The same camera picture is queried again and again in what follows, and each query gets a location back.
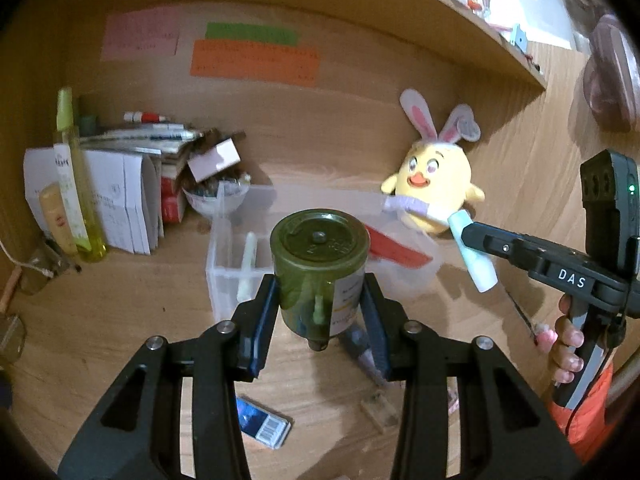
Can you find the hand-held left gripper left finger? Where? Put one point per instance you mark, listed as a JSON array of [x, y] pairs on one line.
[[257, 330]]

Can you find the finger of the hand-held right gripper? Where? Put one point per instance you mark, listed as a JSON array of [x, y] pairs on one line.
[[505, 247]]

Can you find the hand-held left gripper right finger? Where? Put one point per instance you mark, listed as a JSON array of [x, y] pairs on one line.
[[377, 330]]

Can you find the light blue tube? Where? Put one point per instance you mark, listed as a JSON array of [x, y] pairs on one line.
[[475, 265]]

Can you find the cream slim tube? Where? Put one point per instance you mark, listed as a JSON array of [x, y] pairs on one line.
[[247, 265]]

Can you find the clear plastic storage box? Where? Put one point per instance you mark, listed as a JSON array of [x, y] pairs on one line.
[[230, 270]]

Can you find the red foil packet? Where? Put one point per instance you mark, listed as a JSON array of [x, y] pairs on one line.
[[397, 250]]

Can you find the dark green labelled jar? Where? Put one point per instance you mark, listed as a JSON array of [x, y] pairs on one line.
[[320, 260]]

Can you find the person's right forearm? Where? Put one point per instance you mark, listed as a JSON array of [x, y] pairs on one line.
[[592, 410]]

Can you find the person's right hand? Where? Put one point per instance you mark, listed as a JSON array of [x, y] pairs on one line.
[[565, 350]]

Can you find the clear plastic piece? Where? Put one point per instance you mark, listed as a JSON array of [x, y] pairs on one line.
[[377, 410]]

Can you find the blue card with barcode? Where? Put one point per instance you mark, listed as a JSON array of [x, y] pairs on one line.
[[262, 422]]

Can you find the black pen with pink topper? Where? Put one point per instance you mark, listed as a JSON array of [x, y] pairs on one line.
[[545, 335]]

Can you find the yellow chick plush toy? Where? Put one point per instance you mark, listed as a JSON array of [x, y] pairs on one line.
[[435, 180]]

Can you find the white bowl with items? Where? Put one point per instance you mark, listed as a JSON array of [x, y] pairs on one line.
[[210, 200]]

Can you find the red white carton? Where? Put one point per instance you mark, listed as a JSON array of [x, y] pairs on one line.
[[172, 202]]

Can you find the small white cardboard box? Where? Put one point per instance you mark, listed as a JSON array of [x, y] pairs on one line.
[[215, 160]]

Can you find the light blue small item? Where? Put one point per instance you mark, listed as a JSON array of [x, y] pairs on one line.
[[520, 37]]

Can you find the stack of booklets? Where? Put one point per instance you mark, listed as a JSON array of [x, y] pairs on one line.
[[145, 142]]

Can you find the clear glass jar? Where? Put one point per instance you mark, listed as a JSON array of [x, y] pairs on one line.
[[10, 340], [40, 272]]

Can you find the wooden shelf board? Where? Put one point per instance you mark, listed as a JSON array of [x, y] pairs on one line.
[[470, 25]]

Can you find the cream lotion bottle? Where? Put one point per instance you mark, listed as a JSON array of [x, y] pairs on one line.
[[56, 215]]

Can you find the yellow spray bottle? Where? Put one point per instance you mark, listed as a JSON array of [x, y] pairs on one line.
[[75, 175]]

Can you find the red white marker pen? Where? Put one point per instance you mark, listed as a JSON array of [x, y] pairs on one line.
[[147, 117]]

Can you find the small orange white figurine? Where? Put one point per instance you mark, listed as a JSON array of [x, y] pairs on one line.
[[480, 2]]

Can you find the dark green small container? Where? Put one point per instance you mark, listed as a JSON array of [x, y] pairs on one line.
[[87, 124]]

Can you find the orange paper note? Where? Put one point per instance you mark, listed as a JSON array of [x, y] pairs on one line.
[[255, 62]]

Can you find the green paper note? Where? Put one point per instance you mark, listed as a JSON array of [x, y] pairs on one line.
[[250, 33]]

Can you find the pink paper note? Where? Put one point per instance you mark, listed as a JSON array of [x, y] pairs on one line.
[[140, 35]]

